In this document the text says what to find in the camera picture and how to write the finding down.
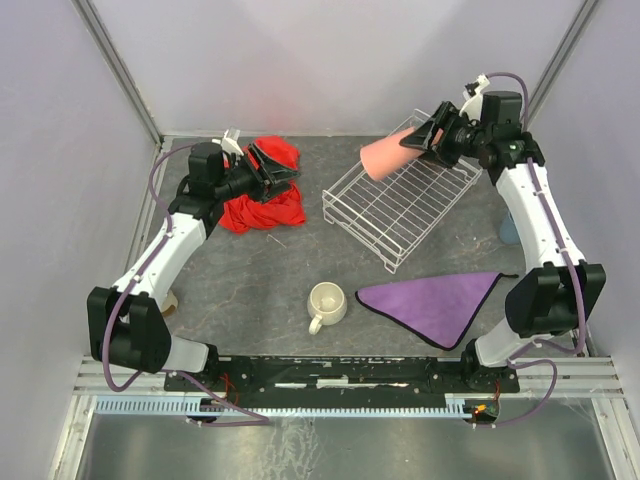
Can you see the pink plastic tumbler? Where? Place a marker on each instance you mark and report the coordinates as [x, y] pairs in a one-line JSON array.
[[385, 156]]

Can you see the beige cup behind arm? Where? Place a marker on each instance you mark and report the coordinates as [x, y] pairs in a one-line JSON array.
[[169, 305]]

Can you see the white wire dish rack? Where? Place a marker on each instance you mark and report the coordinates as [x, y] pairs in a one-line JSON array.
[[392, 217]]

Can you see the black mounting base plate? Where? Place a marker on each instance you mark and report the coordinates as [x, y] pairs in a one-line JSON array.
[[352, 382]]

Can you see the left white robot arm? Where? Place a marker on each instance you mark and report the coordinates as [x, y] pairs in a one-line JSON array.
[[126, 325]]

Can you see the purple microfiber cloth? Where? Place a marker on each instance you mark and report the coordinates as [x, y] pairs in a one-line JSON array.
[[439, 310]]

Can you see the blue plastic cup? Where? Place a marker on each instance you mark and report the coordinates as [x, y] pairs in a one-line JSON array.
[[508, 232]]

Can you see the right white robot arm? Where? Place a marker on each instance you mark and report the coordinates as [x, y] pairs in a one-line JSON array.
[[560, 287]]

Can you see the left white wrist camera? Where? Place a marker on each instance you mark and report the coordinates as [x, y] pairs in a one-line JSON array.
[[229, 142]]

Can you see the cream ceramic mug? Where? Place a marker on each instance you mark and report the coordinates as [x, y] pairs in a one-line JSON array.
[[326, 305]]

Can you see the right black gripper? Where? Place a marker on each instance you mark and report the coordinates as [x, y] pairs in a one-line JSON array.
[[447, 138]]

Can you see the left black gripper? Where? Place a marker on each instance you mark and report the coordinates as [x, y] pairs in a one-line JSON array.
[[257, 173]]

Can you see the red crumpled cloth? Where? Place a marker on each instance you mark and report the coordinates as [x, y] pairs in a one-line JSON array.
[[243, 214]]

